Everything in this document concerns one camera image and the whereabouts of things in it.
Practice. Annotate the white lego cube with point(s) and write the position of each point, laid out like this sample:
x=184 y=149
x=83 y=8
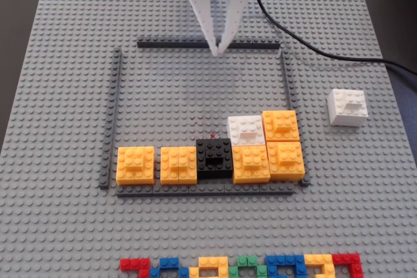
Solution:
x=242 y=125
x=347 y=116

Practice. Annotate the orange lego cube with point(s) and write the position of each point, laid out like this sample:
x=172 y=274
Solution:
x=135 y=167
x=251 y=165
x=281 y=125
x=179 y=165
x=286 y=161

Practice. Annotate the black lego cube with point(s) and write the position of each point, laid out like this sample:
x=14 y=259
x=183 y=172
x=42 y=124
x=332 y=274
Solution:
x=205 y=149

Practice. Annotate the grey lego baseplate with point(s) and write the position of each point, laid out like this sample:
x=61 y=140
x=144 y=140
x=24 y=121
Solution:
x=65 y=95

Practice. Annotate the green lego brick letter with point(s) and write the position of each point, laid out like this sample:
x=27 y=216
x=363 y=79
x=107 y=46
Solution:
x=247 y=261

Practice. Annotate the yellow lego brick letter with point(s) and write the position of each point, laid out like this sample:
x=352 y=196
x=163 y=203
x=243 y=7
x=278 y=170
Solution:
x=317 y=260
x=208 y=262

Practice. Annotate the blue lego brick letter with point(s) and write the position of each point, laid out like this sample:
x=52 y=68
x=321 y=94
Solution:
x=167 y=263
x=283 y=260

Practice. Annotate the red lego brick letter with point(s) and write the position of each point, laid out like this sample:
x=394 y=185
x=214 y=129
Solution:
x=347 y=259
x=133 y=264

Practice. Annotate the dark grey lego wall strip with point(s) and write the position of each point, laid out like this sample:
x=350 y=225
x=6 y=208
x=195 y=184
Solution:
x=195 y=190
x=112 y=112
x=169 y=43
x=291 y=95

